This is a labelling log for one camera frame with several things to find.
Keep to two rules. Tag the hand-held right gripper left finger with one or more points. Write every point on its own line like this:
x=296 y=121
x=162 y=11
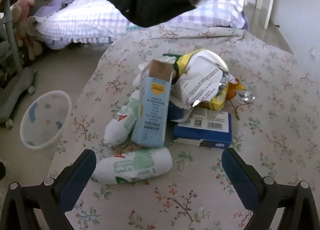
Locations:
x=80 y=172

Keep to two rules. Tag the blue biscuit box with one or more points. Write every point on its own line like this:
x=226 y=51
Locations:
x=200 y=140

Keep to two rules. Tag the pink stuffed toy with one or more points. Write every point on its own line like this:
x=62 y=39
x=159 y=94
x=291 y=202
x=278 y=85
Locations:
x=25 y=8

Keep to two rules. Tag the green and yellow sponge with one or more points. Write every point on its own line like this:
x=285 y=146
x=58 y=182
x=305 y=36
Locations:
x=176 y=64

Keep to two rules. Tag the yellow and white snack bag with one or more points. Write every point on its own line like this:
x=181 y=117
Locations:
x=200 y=82

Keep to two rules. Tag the clear foil wrapper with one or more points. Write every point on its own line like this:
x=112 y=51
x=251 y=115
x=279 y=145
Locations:
x=246 y=96

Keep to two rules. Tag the grey chair base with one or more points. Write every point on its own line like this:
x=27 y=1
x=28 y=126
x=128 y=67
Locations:
x=15 y=90

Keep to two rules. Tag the purple checked quilt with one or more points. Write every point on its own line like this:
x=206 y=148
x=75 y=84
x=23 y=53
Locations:
x=82 y=20

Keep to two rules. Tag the white plastic bottle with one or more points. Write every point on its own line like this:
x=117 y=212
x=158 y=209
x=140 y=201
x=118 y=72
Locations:
x=140 y=162
x=120 y=125

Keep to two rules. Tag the white round basket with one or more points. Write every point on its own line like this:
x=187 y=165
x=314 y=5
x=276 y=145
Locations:
x=45 y=120

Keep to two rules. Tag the light blue carton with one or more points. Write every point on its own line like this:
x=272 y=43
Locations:
x=152 y=110

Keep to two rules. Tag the floral bedsheet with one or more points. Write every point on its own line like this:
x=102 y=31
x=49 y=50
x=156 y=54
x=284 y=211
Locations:
x=262 y=75

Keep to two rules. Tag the small yellow packet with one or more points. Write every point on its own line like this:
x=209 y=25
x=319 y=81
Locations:
x=213 y=102

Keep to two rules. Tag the brown stuffed toy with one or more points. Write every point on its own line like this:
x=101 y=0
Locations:
x=28 y=42

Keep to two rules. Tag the orange wrapper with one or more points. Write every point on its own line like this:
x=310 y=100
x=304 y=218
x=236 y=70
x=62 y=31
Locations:
x=235 y=89

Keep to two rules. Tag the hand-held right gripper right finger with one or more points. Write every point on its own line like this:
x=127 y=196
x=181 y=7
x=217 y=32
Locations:
x=237 y=177

